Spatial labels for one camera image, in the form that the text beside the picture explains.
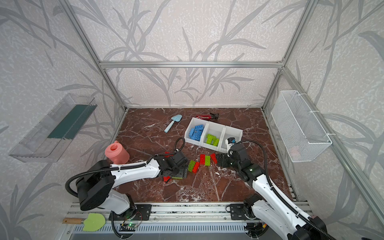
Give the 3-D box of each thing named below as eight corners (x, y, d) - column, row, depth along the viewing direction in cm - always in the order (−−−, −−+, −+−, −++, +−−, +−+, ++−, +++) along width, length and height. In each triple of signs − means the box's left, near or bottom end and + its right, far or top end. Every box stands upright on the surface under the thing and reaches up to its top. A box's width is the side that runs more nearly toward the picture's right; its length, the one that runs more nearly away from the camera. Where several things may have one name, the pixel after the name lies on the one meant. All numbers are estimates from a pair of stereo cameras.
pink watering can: (112, 165, 92) (101, 156, 83) (118, 150, 99) (109, 140, 89) (126, 165, 92) (118, 156, 83) (132, 150, 99) (124, 140, 89)
